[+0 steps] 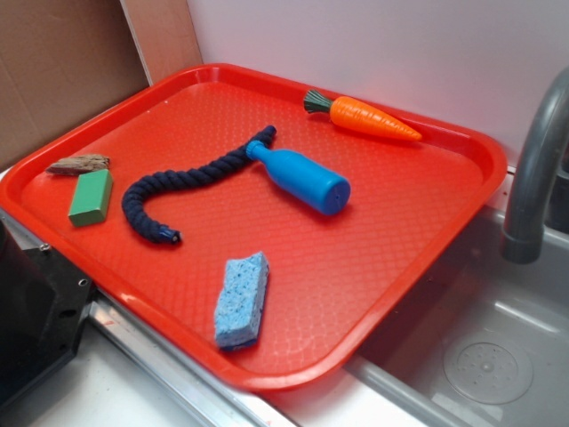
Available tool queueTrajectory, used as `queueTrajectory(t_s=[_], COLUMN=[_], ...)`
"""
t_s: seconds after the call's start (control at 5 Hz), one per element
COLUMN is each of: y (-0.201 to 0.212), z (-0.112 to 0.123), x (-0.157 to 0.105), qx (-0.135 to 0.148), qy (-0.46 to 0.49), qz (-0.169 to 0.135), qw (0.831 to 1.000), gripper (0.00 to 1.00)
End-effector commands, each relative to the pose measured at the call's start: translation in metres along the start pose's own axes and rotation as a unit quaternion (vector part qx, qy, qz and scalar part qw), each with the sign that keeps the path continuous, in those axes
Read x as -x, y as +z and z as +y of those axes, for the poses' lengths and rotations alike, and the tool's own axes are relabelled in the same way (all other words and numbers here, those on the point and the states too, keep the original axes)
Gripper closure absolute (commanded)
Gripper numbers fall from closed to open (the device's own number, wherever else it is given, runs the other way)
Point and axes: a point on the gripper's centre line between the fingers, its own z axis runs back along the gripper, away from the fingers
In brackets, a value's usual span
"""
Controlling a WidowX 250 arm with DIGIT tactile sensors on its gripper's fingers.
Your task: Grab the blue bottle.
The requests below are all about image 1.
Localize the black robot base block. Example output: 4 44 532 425
1 225 94 409

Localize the blue plastic bottle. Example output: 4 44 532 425
245 141 351 215

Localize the red plastic tray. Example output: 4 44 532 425
1 64 507 391

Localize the light blue sponge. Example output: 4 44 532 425
214 252 269 350

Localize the orange toy carrot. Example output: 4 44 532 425
303 89 422 141

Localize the green wooden block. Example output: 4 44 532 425
68 169 113 227

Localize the brown wood piece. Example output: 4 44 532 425
45 154 110 176

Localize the grey plastic sink basin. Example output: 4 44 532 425
347 208 568 426

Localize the grey sink faucet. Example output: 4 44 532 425
501 68 568 264

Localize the brown cardboard panel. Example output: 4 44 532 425
1 1 202 170

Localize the dark blue rope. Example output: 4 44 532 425
121 125 277 246

